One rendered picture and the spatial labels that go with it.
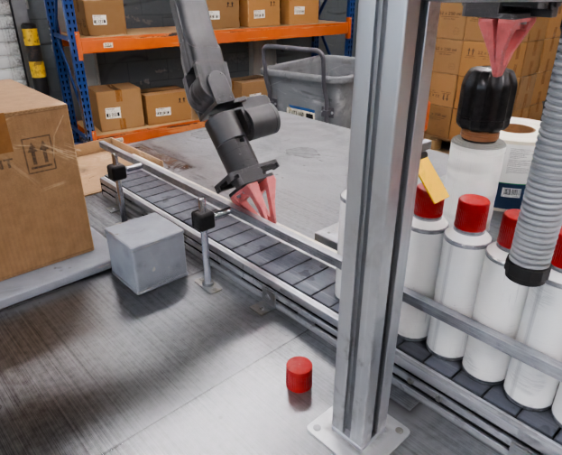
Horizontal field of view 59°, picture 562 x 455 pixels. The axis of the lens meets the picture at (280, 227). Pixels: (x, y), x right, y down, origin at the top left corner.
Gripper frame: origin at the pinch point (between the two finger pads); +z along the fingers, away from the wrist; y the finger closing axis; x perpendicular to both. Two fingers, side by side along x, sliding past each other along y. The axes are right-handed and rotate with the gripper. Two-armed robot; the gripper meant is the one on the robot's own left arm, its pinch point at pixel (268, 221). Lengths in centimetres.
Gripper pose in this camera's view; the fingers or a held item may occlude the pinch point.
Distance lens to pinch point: 84.0
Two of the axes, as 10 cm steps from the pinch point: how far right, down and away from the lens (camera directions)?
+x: -5.1, 3.1, 8.0
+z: 4.3, 9.0, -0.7
